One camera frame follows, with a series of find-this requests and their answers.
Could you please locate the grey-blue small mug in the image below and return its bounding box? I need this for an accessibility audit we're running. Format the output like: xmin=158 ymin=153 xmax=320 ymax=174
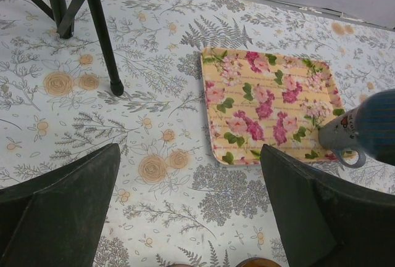
xmin=318 ymin=107 xmax=366 ymax=169

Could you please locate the brown wooden coaster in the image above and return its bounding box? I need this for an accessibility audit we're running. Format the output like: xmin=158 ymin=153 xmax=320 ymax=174
xmin=236 ymin=257 xmax=281 ymax=267
xmin=169 ymin=263 xmax=192 ymax=267

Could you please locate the dark blue glazed mug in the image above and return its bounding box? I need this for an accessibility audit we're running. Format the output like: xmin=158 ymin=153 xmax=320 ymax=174
xmin=355 ymin=89 xmax=395 ymax=166

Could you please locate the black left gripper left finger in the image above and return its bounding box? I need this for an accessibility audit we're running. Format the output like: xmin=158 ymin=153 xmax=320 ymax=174
xmin=1 ymin=144 xmax=120 ymax=266

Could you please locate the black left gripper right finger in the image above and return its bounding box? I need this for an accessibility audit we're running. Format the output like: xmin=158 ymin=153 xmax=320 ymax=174
xmin=260 ymin=145 xmax=394 ymax=266

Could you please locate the black perforated music stand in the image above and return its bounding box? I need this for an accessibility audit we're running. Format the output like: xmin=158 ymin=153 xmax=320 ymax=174
xmin=0 ymin=0 xmax=125 ymax=97

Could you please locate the floral serving tray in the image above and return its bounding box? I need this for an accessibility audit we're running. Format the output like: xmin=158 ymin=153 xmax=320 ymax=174
xmin=201 ymin=47 xmax=345 ymax=165

